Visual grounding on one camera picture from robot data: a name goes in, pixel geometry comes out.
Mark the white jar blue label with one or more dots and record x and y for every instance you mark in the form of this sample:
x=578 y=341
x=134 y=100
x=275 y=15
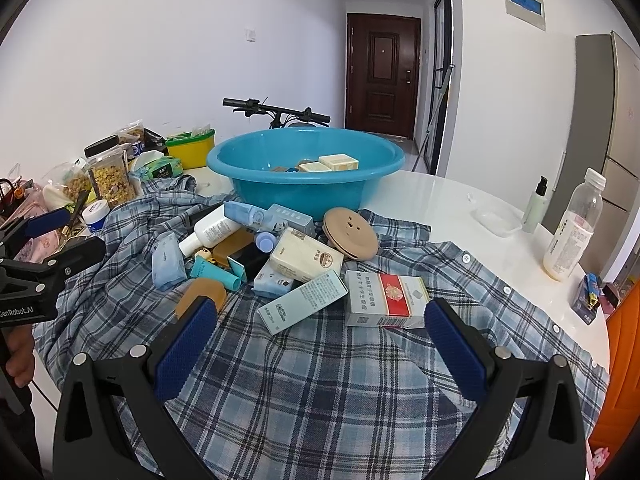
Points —
x=95 y=215

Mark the white light switch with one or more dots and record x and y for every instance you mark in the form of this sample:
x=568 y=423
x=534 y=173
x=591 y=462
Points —
x=250 y=34

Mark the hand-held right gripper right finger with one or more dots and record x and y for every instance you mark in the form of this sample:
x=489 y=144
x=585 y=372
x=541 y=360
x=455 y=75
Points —
x=455 y=355

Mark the mop with metal pole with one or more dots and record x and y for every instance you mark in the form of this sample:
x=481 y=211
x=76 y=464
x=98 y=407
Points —
x=435 y=110

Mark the clear dried snack bag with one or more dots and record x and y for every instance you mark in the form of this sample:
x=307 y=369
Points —
x=131 y=136

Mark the black framed glass door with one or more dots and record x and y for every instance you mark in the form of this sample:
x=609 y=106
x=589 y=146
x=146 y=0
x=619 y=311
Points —
x=440 y=75

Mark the small cartoon figure toy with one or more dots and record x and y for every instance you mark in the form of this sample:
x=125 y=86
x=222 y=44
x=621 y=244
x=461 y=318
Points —
x=205 y=256

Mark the teal tube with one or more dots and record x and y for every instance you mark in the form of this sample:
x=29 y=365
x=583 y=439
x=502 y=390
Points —
x=215 y=272

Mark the white squeeze bottle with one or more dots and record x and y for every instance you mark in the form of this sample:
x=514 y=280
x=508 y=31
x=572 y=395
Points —
x=212 y=227

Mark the green tissue pack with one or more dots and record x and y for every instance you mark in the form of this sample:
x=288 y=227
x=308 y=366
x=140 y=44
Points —
x=157 y=167

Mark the yellow container green lid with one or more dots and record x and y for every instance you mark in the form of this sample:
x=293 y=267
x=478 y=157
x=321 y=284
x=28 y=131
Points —
x=190 y=152

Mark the blue plaid shirt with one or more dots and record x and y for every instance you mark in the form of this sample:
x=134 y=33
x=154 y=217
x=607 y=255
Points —
x=310 y=390

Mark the blue plastic basin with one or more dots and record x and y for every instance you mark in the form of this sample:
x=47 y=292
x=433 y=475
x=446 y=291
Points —
x=300 y=192

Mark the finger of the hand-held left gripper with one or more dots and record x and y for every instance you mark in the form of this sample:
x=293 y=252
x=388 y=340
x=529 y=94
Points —
x=80 y=252
x=47 y=221

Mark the white and teal box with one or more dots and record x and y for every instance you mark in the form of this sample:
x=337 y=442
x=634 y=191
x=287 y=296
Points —
x=305 y=300

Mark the clear plastic tray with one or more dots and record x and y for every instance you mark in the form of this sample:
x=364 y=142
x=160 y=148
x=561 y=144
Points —
x=497 y=222

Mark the dark brown door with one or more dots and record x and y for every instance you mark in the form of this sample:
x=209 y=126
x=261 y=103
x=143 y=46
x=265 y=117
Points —
x=382 y=75

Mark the clear plastic milk bottle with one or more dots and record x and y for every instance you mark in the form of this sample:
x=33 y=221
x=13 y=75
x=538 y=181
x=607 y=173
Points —
x=572 y=240

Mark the beige refrigerator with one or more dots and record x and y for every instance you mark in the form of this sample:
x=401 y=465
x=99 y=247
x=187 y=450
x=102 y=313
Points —
x=610 y=125

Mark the light blue sachet packet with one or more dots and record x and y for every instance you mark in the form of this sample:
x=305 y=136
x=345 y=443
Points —
x=167 y=262

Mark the black bicycle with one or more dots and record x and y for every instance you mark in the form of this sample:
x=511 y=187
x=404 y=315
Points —
x=272 y=110

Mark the light blue panda box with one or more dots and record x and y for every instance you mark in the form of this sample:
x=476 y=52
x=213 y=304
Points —
x=280 y=216

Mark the clear granola snack bag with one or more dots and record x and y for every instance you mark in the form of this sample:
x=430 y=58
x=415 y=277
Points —
x=112 y=182

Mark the small blue cap bottle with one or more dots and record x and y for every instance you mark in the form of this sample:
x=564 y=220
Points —
x=264 y=241

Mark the orange chair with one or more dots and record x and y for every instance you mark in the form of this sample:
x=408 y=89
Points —
x=620 y=370

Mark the round tan wooden disc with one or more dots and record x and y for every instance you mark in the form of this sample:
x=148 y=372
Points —
x=350 y=232

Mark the black box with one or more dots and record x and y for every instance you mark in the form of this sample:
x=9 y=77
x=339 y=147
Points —
x=252 y=262

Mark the clear nut snack bag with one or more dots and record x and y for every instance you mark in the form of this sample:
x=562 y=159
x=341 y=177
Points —
x=72 y=182

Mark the small blue toy box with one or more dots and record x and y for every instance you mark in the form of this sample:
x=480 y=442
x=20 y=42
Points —
x=586 y=300

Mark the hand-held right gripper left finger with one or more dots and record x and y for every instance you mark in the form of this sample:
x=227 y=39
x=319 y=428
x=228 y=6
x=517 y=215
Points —
x=185 y=347

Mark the person's left hand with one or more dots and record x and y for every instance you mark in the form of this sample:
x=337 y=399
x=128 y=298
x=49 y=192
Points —
x=20 y=357

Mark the red and white carton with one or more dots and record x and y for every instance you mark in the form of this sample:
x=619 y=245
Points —
x=395 y=297

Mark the pale green pump bottle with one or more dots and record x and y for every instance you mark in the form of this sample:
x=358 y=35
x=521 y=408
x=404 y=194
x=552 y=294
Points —
x=534 y=210

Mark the cream tissue pack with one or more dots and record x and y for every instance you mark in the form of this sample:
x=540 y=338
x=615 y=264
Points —
x=305 y=257

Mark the brown box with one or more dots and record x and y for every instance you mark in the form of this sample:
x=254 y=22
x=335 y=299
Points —
x=232 y=247

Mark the light blue tissue pack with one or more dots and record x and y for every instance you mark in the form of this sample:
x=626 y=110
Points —
x=272 y=282

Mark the pink bag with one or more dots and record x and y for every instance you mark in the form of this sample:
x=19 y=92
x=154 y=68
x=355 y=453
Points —
x=35 y=247

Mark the person's dark clothing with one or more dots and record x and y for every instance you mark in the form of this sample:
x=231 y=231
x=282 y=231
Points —
x=17 y=440

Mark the cream soap box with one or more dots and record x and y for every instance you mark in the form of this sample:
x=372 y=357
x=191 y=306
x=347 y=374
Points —
x=312 y=166
x=340 y=161

